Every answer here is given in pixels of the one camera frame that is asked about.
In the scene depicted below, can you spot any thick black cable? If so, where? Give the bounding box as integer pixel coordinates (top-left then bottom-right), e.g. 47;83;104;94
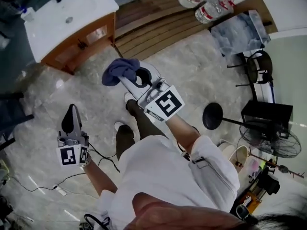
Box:
83;214;111;230

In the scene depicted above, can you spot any beige plastic bucket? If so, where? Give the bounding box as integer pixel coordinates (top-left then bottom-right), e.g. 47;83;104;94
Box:
229;145;249;174

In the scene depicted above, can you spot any white table black frame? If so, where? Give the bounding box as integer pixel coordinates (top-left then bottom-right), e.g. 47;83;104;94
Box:
0;92;34;150

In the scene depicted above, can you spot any person's right leg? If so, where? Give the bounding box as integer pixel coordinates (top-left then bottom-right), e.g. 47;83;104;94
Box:
126;99;168;141

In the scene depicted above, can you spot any wooden slatted platform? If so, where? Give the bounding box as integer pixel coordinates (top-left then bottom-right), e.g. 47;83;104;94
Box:
112;0;212;60

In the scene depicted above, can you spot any white power strip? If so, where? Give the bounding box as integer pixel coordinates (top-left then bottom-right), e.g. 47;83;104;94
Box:
54;184;67;196

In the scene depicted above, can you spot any person's right forearm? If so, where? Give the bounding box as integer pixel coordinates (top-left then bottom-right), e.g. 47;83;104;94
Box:
165;115;201;154

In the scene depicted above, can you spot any person's left forearm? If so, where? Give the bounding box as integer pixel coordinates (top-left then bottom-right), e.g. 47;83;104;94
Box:
83;159;118;197

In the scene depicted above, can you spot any wooden cabinet door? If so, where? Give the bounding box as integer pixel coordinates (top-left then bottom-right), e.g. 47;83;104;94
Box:
80;20;113;48
47;42;84;70

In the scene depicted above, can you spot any person's left leg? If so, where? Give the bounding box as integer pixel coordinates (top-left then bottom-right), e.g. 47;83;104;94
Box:
116;125;136;161

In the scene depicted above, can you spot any brown wooden board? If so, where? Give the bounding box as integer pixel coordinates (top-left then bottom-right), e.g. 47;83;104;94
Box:
236;0;279;33

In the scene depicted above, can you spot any black floor cable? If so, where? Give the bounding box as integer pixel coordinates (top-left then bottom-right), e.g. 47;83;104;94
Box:
8;171;87;193

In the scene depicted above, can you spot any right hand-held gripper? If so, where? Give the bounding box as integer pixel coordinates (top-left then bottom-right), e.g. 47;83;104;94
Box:
118;61;186;122

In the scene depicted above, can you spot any black metal box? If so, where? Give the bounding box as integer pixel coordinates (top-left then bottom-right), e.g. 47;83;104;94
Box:
241;100;294;140

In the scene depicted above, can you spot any person's leg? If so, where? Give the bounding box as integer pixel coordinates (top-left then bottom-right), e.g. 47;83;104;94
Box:
126;99;168;141
116;125;136;161

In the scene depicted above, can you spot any black metal chair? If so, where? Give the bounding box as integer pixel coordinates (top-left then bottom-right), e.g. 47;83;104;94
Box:
227;49;274;102

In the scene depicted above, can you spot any blue cloth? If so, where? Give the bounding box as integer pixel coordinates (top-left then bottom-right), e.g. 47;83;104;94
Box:
101;58;141;87

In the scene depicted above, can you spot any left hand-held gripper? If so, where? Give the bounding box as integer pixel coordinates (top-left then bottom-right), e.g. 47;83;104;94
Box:
56;103;91;167

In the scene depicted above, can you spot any person's white shirt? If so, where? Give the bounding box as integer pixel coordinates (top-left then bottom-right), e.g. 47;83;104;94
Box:
98;135;240;230

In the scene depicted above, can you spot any black floor fan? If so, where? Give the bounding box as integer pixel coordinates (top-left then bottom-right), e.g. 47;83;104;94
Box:
202;103;302;158

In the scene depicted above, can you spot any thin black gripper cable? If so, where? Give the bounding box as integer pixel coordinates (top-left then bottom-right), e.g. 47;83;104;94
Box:
87;141;120;173

